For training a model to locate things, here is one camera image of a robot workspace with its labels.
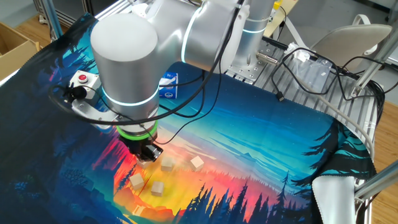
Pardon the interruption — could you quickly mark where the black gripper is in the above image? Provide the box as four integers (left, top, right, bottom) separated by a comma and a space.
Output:
119, 134, 164, 163

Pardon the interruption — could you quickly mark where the blue white tissue pack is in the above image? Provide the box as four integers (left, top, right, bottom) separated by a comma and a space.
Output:
159, 71, 179, 100

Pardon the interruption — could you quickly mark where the white emergency stop button box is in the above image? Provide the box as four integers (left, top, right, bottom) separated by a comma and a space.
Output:
68, 70, 102, 100

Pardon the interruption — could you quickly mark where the sunset forest printed cloth mat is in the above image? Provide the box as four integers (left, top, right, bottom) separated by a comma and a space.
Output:
0, 12, 379, 224

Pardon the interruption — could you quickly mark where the white power strip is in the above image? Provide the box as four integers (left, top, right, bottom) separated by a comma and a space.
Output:
130, 1, 150, 18

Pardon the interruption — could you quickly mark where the silver metal cylinder connector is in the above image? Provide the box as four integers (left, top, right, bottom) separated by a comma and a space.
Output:
256, 52, 279, 65

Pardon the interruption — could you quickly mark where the brown cardboard box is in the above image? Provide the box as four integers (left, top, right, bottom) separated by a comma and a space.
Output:
0, 21, 41, 82

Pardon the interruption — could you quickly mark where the clear plastic bag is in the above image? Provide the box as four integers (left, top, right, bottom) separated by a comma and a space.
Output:
284, 42, 333, 94

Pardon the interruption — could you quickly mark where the yellowish flat board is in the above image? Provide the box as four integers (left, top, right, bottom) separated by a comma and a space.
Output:
262, 0, 299, 38

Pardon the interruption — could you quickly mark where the beige plastic chair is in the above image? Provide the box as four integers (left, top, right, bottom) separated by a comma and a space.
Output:
281, 14, 393, 69

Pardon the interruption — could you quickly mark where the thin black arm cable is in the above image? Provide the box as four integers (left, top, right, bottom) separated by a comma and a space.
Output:
136, 62, 223, 146

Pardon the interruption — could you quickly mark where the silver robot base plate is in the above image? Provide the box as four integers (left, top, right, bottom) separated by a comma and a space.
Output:
225, 58, 274, 85

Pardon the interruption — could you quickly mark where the black USB cable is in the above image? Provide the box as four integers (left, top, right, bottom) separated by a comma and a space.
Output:
271, 46, 398, 103

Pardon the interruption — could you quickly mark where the aluminium frame post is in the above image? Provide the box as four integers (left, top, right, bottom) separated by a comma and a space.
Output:
40, 0, 65, 41
354, 161, 398, 203
350, 29, 398, 97

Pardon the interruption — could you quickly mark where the grey cable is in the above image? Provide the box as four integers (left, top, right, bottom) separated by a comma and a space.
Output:
297, 79, 376, 159

